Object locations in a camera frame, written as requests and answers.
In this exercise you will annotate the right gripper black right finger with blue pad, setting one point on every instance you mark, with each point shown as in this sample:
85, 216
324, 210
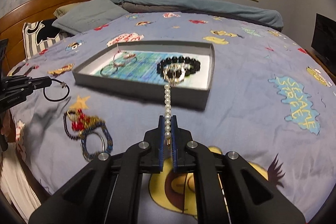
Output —
182, 161

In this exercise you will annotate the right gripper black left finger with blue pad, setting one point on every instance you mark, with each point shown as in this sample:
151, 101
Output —
153, 160

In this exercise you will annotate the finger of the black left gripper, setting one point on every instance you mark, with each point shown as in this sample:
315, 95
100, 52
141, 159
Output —
37, 83

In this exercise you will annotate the striped black white pillow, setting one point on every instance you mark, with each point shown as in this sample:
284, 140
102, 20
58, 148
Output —
41, 35

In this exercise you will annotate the wooden headboard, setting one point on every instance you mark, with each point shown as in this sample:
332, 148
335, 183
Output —
12, 24

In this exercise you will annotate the yellow green pillow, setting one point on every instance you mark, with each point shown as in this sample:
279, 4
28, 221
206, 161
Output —
61, 11

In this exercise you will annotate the grey shallow tray box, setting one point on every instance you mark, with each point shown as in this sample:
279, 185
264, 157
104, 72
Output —
140, 70

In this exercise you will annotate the grey blue pillow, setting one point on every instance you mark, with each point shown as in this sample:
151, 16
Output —
89, 15

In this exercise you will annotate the cartoon print blue bedsheet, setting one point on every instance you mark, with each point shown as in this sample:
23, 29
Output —
269, 101

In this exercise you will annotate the teal folded blanket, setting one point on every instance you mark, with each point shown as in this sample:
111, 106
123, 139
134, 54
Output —
264, 17

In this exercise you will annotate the wooden tv stand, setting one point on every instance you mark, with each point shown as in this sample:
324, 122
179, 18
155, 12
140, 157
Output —
327, 66

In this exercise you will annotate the black television screen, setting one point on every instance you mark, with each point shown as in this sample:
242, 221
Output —
323, 41

